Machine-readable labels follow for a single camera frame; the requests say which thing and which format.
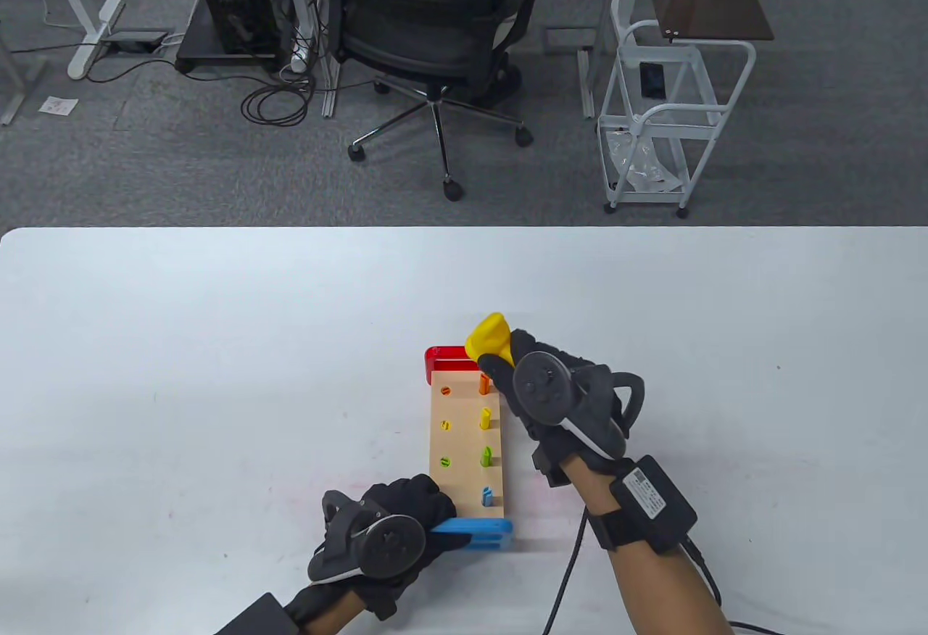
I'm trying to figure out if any bundle of black cables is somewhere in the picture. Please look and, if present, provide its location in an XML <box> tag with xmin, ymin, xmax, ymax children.
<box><xmin>239</xmin><ymin>0</ymin><xmax>327</xmax><ymax>128</ymax></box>

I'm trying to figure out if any person's left hand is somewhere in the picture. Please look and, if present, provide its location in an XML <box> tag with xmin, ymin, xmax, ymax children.
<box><xmin>286</xmin><ymin>474</ymin><xmax>457</xmax><ymax>621</ymax></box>

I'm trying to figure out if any black office chair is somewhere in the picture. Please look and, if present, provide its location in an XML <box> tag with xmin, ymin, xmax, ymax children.
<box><xmin>323</xmin><ymin>0</ymin><xmax>546</xmax><ymax>202</ymax></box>

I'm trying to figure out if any rainbow wooden hammer bench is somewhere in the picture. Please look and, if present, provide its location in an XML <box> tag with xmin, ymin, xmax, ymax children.
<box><xmin>424</xmin><ymin>345</ymin><xmax>514</xmax><ymax>551</ymax></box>

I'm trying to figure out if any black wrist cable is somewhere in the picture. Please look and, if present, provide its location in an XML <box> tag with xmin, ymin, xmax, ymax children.
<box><xmin>540</xmin><ymin>507</ymin><xmax>589</xmax><ymax>635</ymax></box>

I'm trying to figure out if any black computer stand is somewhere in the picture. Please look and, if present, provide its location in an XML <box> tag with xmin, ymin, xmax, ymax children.
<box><xmin>175</xmin><ymin>0</ymin><xmax>285</xmax><ymax>74</ymax></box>

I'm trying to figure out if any aluminium frame post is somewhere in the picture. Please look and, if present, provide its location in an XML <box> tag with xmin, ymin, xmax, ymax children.
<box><xmin>321</xmin><ymin>0</ymin><xmax>347</xmax><ymax>119</ymax></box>
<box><xmin>578</xmin><ymin>0</ymin><xmax>631</xmax><ymax>119</ymax></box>
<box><xmin>0</xmin><ymin>30</ymin><xmax>49</xmax><ymax>128</ymax></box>

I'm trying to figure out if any white utility cart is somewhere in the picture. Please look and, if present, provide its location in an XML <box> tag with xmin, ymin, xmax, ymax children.
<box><xmin>597</xmin><ymin>0</ymin><xmax>758</xmax><ymax>219</ymax></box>

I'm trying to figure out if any person's right hand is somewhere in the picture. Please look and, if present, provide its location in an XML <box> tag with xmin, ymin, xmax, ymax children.
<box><xmin>478</xmin><ymin>329</ymin><xmax>646</xmax><ymax>487</ymax></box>

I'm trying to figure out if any clear plastic bag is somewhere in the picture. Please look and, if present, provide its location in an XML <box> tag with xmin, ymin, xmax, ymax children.
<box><xmin>605</xmin><ymin>129</ymin><xmax>686</xmax><ymax>194</ymax></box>

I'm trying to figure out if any black forearm battery pack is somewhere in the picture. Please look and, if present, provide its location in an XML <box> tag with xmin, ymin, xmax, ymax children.
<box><xmin>587</xmin><ymin>455</ymin><xmax>699</xmax><ymax>556</ymax></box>
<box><xmin>214</xmin><ymin>592</ymin><xmax>299</xmax><ymax>635</ymax></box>

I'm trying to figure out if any black handheld controller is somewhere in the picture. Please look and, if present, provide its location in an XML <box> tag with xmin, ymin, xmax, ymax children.
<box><xmin>308</xmin><ymin>490</ymin><xmax>427</xmax><ymax>585</ymax></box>
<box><xmin>512</xmin><ymin>350</ymin><xmax>646</xmax><ymax>459</ymax></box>

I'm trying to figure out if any black floor socket box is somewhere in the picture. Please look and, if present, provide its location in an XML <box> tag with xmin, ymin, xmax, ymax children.
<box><xmin>101</xmin><ymin>31</ymin><xmax>169</xmax><ymax>54</ymax></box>

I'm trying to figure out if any white power strip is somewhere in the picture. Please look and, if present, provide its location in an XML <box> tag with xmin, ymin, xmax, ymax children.
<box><xmin>290</xmin><ymin>0</ymin><xmax>314</xmax><ymax>75</ymax></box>

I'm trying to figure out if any white office desk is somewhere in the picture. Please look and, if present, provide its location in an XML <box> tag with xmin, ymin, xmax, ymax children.
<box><xmin>45</xmin><ymin>0</ymin><xmax>128</xmax><ymax>82</ymax></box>

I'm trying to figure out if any person's left forearm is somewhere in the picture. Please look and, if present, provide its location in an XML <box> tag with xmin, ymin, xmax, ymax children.
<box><xmin>297</xmin><ymin>586</ymin><xmax>363</xmax><ymax>635</ymax></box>

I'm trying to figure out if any yellow toy hammer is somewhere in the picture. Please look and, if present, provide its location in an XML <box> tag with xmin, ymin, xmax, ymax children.
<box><xmin>465</xmin><ymin>312</ymin><xmax>516</xmax><ymax>369</ymax></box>

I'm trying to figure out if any set of colourful pegs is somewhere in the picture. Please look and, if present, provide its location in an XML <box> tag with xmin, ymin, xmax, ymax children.
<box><xmin>440</xmin><ymin>373</ymin><xmax>496</xmax><ymax>508</ymax></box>

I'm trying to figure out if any person's right forearm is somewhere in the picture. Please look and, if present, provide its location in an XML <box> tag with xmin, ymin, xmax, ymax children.
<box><xmin>562</xmin><ymin>455</ymin><xmax>734</xmax><ymax>635</ymax></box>

